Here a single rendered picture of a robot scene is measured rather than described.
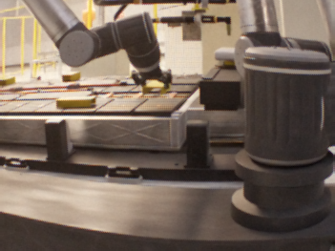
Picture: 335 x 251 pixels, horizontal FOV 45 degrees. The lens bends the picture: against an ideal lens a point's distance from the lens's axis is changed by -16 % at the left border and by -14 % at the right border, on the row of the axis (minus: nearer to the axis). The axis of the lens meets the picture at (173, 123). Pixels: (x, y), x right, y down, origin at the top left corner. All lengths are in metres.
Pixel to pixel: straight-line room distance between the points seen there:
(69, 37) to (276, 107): 0.62
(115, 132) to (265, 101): 0.85
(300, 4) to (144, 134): 4.89
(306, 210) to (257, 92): 0.26
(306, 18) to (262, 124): 5.43
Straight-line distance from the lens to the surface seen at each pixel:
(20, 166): 1.59
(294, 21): 6.24
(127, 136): 1.61
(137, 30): 1.38
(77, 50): 1.24
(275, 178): 0.87
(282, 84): 0.84
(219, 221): 0.97
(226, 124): 1.74
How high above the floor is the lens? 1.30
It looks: 12 degrees down
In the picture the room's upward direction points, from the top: 1 degrees counter-clockwise
